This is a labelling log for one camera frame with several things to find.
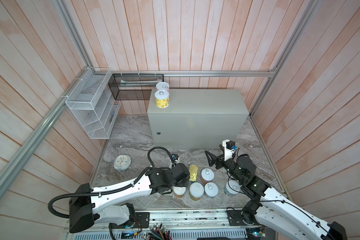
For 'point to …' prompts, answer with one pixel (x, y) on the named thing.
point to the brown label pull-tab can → (207, 175)
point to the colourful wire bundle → (155, 232)
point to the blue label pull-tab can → (211, 189)
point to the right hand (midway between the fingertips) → (213, 148)
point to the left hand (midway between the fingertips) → (179, 179)
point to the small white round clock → (122, 162)
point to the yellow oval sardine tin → (193, 171)
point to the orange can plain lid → (196, 190)
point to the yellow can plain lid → (179, 191)
